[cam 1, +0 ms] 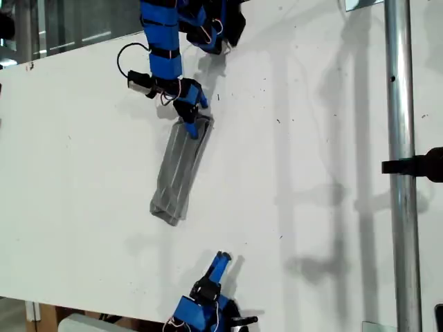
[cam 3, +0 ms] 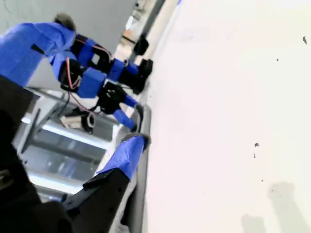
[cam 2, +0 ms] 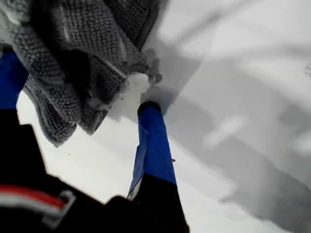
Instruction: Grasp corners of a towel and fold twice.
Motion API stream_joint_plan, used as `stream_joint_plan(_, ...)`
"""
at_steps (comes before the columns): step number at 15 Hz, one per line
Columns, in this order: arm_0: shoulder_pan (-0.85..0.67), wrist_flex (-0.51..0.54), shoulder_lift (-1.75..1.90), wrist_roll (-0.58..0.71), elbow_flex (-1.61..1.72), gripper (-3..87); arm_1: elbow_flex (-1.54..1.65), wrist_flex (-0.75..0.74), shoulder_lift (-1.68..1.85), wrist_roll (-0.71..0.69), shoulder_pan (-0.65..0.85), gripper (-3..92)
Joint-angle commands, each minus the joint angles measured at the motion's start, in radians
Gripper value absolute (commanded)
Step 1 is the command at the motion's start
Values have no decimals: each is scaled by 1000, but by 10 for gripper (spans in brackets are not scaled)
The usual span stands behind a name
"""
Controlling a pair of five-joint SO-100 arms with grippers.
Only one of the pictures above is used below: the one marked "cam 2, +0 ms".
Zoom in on grey striped towel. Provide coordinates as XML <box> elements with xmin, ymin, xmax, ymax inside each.
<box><xmin>0</xmin><ymin>0</ymin><xmax>164</xmax><ymax>149</ymax></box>

